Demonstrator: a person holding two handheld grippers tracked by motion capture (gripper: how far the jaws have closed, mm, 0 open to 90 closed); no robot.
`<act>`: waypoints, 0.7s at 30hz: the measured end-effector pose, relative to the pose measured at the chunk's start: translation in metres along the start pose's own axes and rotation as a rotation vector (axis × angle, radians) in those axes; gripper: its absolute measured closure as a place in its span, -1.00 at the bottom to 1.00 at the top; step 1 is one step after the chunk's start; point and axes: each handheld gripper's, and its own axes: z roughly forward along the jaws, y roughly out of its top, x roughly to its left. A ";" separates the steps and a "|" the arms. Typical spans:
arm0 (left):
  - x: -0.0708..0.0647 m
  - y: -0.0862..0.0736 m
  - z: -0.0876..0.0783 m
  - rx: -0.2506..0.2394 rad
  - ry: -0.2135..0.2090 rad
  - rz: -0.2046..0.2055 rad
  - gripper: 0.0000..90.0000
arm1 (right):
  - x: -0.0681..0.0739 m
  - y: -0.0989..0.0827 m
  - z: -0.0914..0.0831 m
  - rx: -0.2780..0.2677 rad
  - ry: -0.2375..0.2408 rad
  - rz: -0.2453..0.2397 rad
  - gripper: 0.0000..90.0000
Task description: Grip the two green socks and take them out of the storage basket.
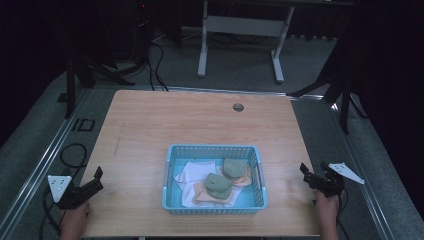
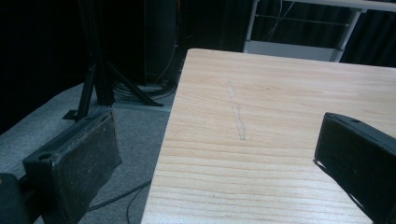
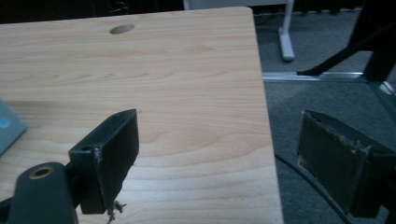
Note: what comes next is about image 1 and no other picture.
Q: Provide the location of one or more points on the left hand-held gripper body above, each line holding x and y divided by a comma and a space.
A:
70, 195

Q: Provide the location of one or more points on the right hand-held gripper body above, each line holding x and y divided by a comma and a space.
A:
335, 181

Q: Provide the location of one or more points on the peach sock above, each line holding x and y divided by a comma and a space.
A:
245, 180
203, 196

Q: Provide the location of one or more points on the green sock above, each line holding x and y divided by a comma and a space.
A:
235, 167
217, 185

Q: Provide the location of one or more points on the blue plastic basket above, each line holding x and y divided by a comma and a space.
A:
173, 200

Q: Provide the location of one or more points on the white cloth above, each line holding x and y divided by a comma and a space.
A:
195, 173

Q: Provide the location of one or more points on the person's left hand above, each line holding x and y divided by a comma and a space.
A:
75, 220

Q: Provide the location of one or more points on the person's right hand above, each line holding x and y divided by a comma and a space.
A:
327, 210

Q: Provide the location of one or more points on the black metal stand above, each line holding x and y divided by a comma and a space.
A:
340, 90
78, 73

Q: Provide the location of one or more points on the grey table grommet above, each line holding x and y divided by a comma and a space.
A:
238, 107

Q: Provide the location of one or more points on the aluminium floor rail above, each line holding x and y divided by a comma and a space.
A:
40, 160
363, 186

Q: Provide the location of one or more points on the white desk frame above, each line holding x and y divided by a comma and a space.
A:
245, 26

